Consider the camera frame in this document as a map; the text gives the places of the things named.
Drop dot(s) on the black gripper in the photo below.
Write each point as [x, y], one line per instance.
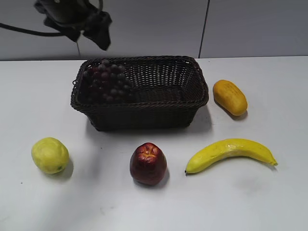
[96, 27]

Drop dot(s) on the dark purple grape bunch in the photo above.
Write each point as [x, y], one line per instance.
[106, 82]

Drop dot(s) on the black woven basket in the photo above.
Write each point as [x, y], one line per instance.
[167, 91]

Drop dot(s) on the yellow-green lemon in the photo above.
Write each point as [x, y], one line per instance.
[50, 155]

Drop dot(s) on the dark red apple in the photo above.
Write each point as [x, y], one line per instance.
[148, 164]

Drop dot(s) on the orange-yellow mango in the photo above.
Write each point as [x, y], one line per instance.
[230, 97]

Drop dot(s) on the yellow banana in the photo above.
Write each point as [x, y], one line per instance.
[226, 149]

